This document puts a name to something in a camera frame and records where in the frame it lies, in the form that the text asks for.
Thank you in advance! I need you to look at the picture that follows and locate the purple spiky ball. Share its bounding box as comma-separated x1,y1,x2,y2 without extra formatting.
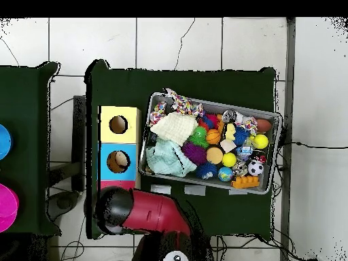
181,141,207,166

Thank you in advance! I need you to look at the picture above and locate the polka dot cloth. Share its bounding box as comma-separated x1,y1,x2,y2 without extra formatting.
149,101,167,126

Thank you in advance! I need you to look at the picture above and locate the orange toy basketball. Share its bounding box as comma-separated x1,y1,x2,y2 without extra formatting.
205,128,222,145

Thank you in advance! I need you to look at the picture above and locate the mint green cloth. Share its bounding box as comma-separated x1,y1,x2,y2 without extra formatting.
145,137,197,178

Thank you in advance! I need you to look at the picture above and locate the wooden box with three holes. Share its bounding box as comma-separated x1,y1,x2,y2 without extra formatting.
97,105,143,191

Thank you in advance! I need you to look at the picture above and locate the silver mesh bin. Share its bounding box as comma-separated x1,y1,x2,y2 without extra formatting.
138,92,283,195

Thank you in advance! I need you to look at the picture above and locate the black floor cable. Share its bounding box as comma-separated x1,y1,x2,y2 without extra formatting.
282,141,348,150

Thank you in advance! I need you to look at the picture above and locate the green spiky ball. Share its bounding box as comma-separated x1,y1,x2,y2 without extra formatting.
187,126,211,149

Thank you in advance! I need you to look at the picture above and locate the black and white soccer ball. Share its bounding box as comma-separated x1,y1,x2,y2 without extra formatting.
247,160,265,177

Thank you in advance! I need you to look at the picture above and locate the magenta round disc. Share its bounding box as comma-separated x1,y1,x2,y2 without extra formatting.
0,183,20,234

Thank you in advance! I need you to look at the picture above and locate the dark green side table cloth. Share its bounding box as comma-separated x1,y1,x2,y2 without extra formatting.
0,61,59,236

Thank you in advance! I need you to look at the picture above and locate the cream waffle cloth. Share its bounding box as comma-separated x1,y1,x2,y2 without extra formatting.
150,111,199,146

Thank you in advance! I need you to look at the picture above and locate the confetti print cloth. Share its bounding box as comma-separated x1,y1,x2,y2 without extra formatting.
165,88,205,118

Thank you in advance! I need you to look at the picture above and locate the blue round disc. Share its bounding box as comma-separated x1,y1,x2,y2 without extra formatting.
0,124,14,161

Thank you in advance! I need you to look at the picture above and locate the orange plastic block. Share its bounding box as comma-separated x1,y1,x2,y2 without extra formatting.
230,175,260,190

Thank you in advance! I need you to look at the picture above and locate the yellow ball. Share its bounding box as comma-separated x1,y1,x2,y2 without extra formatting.
253,133,269,150

